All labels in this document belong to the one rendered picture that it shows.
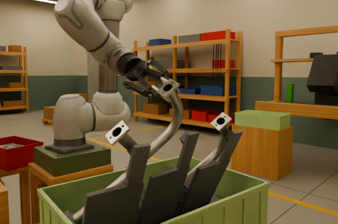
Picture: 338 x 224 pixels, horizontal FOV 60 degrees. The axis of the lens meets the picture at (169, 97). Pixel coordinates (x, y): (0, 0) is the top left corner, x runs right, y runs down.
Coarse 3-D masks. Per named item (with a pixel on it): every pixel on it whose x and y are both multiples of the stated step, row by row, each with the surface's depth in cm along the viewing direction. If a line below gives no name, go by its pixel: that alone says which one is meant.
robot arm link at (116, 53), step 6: (114, 48) 97; (120, 48) 97; (126, 48) 98; (114, 54) 95; (120, 54) 94; (126, 54) 95; (132, 54) 96; (108, 60) 97; (114, 60) 94; (120, 60) 94; (114, 66) 95
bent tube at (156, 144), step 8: (168, 80) 81; (160, 88) 81; (168, 88) 82; (176, 88) 79; (168, 96) 81; (176, 96) 81; (176, 104) 83; (176, 112) 86; (176, 120) 87; (168, 128) 88; (176, 128) 87; (160, 136) 87; (168, 136) 87; (152, 144) 86; (160, 144) 86; (152, 152) 85
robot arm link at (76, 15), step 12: (60, 0) 88; (72, 0) 86; (84, 0) 128; (60, 12) 86; (72, 12) 86; (84, 12) 88; (60, 24) 88; (72, 24) 87; (84, 24) 88; (96, 24) 91; (72, 36) 91; (84, 36) 90; (96, 36) 92; (84, 48) 97; (96, 48) 95
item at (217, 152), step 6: (222, 114) 91; (216, 120) 91; (222, 120) 92; (228, 120) 89; (216, 126) 89; (222, 126) 89; (222, 132) 93; (222, 138) 96; (222, 144) 97; (216, 150) 99; (222, 150) 98; (210, 156) 98; (216, 156) 98; (204, 162) 98; (210, 162) 98; (192, 174) 96; (186, 180) 95
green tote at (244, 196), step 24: (192, 168) 124; (48, 192) 91; (72, 192) 96; (216, 192) 113; (240, 192) 87; (264, 192) 94; (48, 216) 83; (192, 216) 74; (216, 216) 81; (240, 216) 87; (264, 216) 95
